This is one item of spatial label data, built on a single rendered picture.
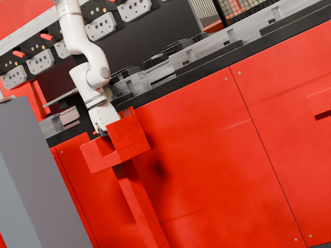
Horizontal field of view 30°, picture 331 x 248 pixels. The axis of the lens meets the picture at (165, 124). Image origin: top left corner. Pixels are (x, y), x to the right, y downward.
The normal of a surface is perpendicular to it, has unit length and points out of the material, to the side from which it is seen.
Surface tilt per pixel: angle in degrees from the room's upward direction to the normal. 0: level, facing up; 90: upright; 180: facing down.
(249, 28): 90
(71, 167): 90
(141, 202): 90
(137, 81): 90
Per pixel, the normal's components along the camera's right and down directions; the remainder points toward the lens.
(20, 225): -0.59, 0.27
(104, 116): 0.60, -0.24
